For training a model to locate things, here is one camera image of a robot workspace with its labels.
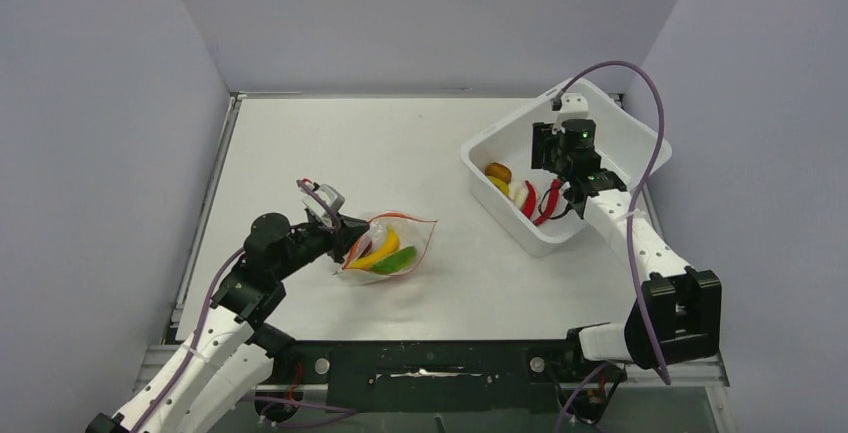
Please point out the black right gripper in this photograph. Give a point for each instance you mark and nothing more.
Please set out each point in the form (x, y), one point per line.
(544, 144)

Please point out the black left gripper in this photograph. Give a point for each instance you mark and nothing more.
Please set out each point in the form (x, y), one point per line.
(350, 231)

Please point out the yellow banana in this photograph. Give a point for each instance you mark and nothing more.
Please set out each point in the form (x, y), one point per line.
(389, 246)

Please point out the clear zip top bag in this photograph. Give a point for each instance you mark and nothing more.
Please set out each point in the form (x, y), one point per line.
(411, 229)

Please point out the red chili pepper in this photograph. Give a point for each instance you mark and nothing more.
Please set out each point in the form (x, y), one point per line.
(529, 200)
(548, 203)

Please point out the watermelon slice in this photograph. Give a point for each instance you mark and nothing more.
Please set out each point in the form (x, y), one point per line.
(396, 262)

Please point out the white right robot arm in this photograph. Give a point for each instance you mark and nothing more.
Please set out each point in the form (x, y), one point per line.
(677, 312)

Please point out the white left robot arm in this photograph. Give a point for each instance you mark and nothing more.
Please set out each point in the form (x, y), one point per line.
(232, 347)

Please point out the white garlic bulb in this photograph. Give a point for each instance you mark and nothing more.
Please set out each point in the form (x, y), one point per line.
(518, 193)

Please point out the white plastic tub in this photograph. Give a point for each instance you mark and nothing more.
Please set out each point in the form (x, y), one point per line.
(624, 143)

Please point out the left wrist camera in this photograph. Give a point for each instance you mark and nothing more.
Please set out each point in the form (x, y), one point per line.
(324, 202)

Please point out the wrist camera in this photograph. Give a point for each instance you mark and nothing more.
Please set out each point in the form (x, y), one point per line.
(324, 202)
(569, 106)

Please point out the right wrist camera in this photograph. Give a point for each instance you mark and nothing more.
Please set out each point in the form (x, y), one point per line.
(569, 106)

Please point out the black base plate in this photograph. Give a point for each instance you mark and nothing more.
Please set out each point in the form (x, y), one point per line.
(424, 374)

